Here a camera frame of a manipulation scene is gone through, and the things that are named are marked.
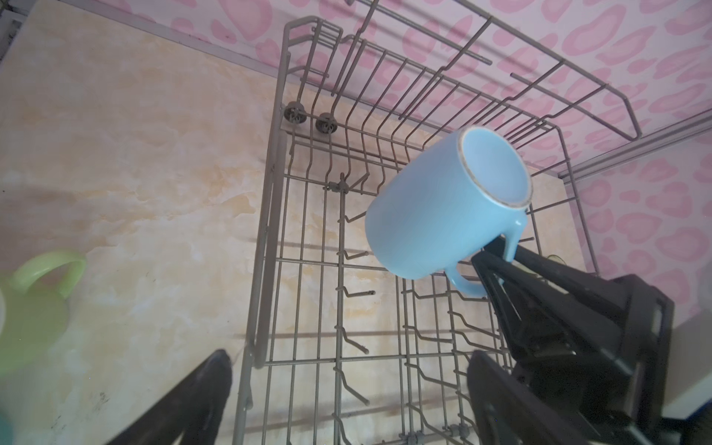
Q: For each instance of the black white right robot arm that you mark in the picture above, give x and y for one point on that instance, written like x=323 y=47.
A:
x=686 y=406

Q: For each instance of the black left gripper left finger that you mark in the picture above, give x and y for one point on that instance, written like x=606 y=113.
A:
x=191 y=413

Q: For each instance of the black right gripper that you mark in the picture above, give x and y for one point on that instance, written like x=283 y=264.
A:
x=595 y=351

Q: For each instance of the light green ceramic mug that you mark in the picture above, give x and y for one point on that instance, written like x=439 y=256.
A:
x=34 y=308

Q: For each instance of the grey wire dish rack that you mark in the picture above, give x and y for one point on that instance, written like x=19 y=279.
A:
x=339 y=350

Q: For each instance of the light blue ceramic mug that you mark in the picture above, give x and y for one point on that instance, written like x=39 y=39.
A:
x=468 y=189

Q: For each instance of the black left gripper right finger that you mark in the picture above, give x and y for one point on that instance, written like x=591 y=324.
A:
x=506 y=412

